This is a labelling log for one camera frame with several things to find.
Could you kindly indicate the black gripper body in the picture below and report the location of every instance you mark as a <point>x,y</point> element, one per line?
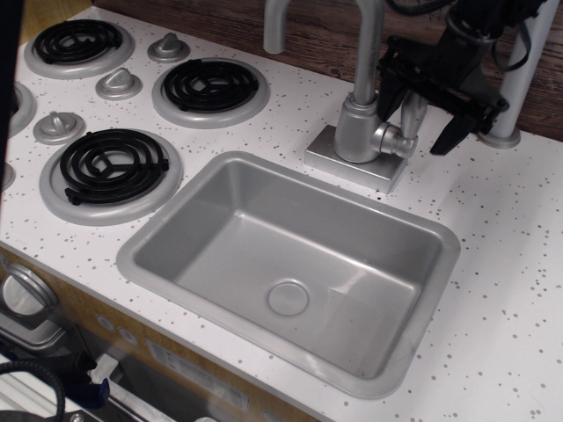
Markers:
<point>449,74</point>

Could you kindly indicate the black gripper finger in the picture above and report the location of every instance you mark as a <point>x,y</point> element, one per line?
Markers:
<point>454,132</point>
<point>392,90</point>

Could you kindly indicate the silver faucet lever handle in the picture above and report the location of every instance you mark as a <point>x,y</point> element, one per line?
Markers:
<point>413,111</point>

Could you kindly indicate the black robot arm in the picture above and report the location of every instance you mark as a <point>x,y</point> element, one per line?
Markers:
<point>488,19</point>

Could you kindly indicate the grey support pole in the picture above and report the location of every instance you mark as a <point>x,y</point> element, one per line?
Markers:
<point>515,84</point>

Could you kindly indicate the silver toy faucet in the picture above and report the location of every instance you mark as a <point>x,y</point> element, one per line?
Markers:
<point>362,148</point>

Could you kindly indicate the back right stove burner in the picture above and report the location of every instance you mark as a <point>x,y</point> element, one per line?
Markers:
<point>210,93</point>

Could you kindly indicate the grey toy sink basin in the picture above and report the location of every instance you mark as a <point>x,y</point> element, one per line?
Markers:
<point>340,286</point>

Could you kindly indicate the top grey stove knob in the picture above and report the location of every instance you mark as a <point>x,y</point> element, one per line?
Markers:
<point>168,49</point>

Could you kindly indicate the grey stove knob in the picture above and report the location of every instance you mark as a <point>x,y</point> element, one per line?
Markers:
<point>59,128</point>
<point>119,85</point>
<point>168,49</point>

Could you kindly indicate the middle grey stove knob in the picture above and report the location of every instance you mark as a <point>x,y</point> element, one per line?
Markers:
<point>119,85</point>

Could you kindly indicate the front right stove burner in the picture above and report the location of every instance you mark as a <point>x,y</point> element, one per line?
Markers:
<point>110,177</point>

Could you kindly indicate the back left stove burner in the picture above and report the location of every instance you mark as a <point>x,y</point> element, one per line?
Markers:
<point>76,49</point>

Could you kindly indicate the lower grey stove knob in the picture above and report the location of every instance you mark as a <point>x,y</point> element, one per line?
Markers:
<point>59,128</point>

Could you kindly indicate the left edge stove burner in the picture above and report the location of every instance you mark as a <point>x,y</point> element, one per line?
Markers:
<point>24,106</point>

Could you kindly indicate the dark foreground object left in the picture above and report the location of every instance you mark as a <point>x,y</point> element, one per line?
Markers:
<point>12,13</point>

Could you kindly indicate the left edge grey knob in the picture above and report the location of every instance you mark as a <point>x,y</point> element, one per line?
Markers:
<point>9,176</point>

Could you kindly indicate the silver oven dial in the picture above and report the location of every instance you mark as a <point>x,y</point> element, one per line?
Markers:
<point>25,297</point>

